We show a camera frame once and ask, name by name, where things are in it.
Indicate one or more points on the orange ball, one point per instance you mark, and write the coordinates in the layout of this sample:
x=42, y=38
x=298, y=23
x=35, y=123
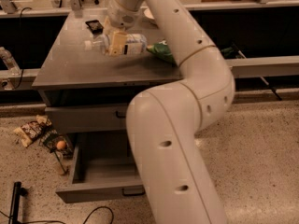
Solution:
x=61, y=145

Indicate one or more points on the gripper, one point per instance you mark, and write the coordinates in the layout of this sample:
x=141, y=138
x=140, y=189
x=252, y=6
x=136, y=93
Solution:
x=122, y=16

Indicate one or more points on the white paper bowl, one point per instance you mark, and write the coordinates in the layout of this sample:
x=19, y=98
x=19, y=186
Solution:
x=149, y=16

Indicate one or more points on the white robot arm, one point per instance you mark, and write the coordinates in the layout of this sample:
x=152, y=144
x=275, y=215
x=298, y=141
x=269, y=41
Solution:
x=162, y=121

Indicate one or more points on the clear cup on floor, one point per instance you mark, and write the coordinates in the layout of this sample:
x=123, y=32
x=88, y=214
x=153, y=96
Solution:
x=57, y=163

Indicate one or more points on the closed grey upper drawer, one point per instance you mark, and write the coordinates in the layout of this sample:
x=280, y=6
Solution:
x=88, y=118

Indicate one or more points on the grey rail beam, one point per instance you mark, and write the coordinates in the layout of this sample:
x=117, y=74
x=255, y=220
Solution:
x=265, y=66

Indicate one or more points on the black stand on floor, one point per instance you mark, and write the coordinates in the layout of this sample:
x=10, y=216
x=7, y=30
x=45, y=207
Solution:
x=17, y=192

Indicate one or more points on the brown white snack bag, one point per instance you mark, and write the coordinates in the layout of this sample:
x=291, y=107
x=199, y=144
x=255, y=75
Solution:
x=31, y=131

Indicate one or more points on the green chip bag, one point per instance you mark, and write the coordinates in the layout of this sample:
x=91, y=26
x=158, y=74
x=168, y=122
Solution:
x=161, y=51

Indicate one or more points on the grey metal drawer cabinet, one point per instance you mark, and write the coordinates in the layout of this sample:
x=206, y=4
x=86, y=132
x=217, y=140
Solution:
x=74, y=76

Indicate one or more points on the dark snack bag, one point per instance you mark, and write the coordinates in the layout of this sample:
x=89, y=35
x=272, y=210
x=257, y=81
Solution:
x=50, y=138

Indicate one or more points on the clear bottle at left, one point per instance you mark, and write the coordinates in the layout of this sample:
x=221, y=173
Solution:
x=9, y=62

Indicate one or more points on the small black snack packet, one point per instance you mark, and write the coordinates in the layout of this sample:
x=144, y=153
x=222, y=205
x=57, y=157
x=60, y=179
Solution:
x=95, y=26

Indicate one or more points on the clear plastic water bottle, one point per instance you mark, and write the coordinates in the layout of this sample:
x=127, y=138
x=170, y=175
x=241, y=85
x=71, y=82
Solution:
x=135, y=44

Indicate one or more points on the open grey lower drawer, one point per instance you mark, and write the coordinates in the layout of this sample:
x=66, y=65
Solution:
x=103, y=168

